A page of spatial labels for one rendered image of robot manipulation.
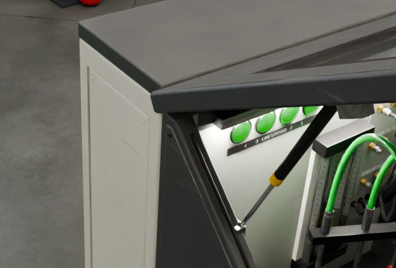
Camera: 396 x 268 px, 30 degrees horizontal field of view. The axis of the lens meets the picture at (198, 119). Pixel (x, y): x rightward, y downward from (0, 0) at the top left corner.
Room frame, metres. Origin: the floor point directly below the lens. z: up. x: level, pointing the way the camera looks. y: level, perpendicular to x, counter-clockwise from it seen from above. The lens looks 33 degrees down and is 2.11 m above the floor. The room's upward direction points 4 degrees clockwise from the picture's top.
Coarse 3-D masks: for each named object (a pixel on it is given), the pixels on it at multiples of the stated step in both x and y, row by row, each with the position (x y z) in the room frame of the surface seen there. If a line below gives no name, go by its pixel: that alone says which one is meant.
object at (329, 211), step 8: (360, 136) 1.12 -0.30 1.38; (368, 136) 1.09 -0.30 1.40; (376, 136) 1.07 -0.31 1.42; (352, 144) 1.13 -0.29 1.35; (360, 144) 1.12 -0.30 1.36; (384, 144) 1.04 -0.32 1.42; (392, 144) 1.03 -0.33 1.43; (352, 152) 1.14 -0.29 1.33; (392, 152) 1.01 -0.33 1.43; (344, 160) 1.15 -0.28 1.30; (344, 168) 1.16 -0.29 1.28; (336, 176) 1.17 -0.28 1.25; (336, 184) 1.17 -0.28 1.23; (336, 192) 1.17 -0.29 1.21; (328, 200) 1.18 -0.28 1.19; (328, 208) 1.17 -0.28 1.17
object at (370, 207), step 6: (390, 156) 1.18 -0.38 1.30; (390, 162) 1.18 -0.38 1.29; (384, 168) 1.18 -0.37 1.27; (378, 174) 1.19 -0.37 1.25; (384, 174) 1.18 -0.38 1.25; (378, 180) 1.19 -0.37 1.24; (378, 186) 1.19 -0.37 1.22; (372, 192) 1.19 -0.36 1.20; (378, 192) 1.19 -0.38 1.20; (372, 198) 1.19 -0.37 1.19; (372, 204) 1.19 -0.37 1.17; (366, 210) 1.19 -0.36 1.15; (372, 210) 1.19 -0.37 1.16; (366, 216) 1.19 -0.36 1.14; (372, 216) 1.19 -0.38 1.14; (366, 222) 1.19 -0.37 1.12; (366, 228) 1.19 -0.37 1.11
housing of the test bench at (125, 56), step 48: (192, 0) 1.40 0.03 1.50; (240, 0) 1.42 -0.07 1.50; (288, 0) 1.44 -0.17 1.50; (336, 0) 1.46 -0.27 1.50; (384, 0) 1.48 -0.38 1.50; (96, 48) 1.21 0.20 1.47; (144, 48) 1.17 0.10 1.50; (192, 48) 1.19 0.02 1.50; (240, 48) 1.20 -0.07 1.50; (96, 96) 1.21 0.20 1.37; (144, 96) 1.08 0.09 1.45; (96, 144) 1.21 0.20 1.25; (144, 144) 1.08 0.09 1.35; (96, 192) 1.22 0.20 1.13; (144, 192) 1.08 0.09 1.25; (96, 240) 1.22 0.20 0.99; (144, 240) 1.08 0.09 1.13
